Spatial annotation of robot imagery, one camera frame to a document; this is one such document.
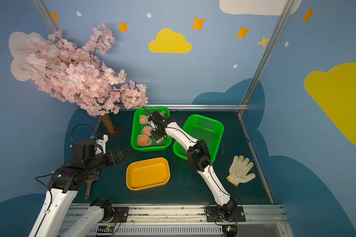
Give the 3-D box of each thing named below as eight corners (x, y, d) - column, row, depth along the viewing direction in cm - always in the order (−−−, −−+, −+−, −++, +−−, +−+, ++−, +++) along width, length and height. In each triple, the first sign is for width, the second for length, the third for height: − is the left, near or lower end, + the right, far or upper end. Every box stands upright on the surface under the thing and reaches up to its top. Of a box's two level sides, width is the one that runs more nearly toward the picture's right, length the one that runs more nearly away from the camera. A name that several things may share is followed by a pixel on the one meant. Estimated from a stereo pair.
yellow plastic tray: (128, 193, 82) (125, 191, 78) (129, 166, 92) (126, 162, 88) (172, 185, 86) (171, 182, 81) (168, 160, 96) (167, 156, 91)
